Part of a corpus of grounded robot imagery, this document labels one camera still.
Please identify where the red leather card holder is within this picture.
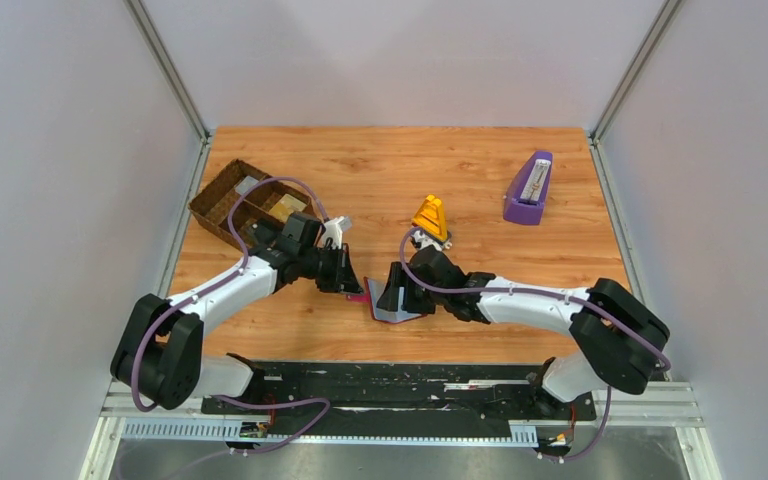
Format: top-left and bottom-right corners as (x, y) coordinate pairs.
(344, 277), (425, 324)

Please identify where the silver card in basket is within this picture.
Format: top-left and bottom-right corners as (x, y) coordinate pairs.
(234, 176), (259, 197)

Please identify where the black VIP card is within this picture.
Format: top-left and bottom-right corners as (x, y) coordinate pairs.
(241, 222), (261, 247)

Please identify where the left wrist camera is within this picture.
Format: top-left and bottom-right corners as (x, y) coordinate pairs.
(320, 216), (352, 250)

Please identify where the gold card in basket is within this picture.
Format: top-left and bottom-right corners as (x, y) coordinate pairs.
(269, 194), (307, 222)

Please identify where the white slotted cable duct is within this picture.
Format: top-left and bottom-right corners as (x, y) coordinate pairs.
(121, 419), (539, 448)

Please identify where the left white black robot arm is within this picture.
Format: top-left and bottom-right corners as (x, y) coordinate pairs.
(110, 212), (364, 411)

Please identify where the brown woven divided basket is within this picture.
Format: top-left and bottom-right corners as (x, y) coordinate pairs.
(189, 159), (315, 248)

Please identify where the purple metronome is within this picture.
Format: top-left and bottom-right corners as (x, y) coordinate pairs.
(502, 150), (553, 226)

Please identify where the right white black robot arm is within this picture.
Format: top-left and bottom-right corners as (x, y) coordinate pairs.
(365, 247), (670, 403)

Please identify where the yellow toy truck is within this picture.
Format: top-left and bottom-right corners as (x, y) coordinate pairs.
(411, 194), (450, 243)

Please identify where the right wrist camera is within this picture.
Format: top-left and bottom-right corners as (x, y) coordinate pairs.
(410, 230), (452, 252)

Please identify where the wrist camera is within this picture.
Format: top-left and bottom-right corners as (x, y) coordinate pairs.
(320, 216), (352, 250)
(410, 230), (452, 252)

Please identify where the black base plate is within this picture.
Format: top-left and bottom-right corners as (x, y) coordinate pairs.
(239, 361), (596, 437)

